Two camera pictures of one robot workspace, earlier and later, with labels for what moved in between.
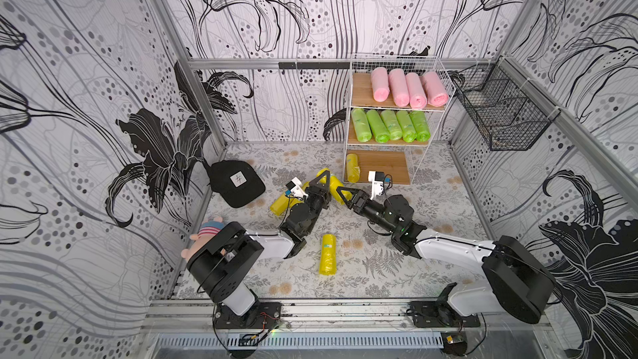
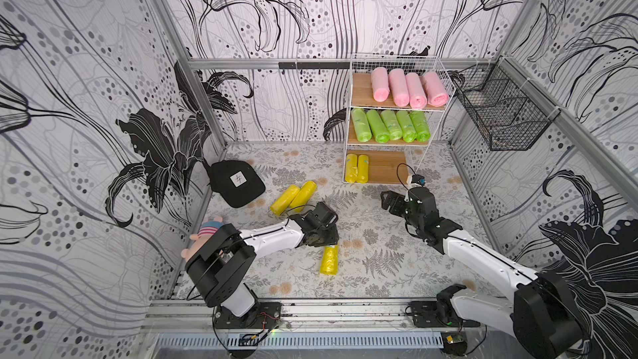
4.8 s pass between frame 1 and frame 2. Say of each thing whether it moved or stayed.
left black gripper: moved
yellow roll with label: stayed
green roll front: stayed
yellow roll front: stayed
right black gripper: moved
